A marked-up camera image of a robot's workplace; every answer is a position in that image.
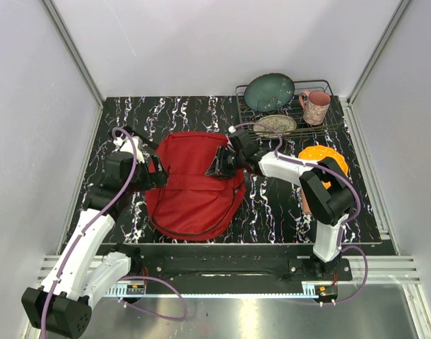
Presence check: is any red student backpack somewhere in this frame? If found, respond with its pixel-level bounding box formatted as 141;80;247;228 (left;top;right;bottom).
139;131;246;241

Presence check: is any teal glazed plate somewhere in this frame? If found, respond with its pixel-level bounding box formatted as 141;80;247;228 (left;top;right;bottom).
244;73;295;112

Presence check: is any aluminium frame rail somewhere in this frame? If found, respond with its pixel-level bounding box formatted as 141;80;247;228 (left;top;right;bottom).
40;0;105;103

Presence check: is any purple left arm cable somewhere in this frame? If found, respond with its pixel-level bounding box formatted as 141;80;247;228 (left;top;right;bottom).
40;126;189;339

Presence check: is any grey wire dish rack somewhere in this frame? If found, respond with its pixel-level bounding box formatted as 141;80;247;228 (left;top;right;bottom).
235;79;344;139

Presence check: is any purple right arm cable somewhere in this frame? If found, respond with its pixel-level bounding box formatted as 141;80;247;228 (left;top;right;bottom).
235;122;369;307

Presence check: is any speckled cream plate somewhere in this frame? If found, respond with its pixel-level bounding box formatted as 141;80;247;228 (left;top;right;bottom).
252;114;297;138

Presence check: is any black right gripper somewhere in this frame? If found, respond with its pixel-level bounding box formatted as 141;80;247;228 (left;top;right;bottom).
205;145;245;180

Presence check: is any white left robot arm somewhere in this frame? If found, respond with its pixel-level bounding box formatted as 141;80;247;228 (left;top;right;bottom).
21;151;168;338

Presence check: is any yellow polka dot plate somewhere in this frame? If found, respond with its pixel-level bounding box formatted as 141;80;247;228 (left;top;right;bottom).
298;145;349;176

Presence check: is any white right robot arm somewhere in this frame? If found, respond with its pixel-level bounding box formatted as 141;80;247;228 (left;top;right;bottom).
206;129;360;280

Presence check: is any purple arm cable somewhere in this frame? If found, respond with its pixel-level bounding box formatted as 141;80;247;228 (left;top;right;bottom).
235;122;369;307
40;126;189;339

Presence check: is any pink patterned mug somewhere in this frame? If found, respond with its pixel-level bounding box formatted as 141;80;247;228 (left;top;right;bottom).
299;90;331;126

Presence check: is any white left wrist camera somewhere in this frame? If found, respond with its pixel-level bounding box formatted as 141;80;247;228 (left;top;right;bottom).
113;136;145;163

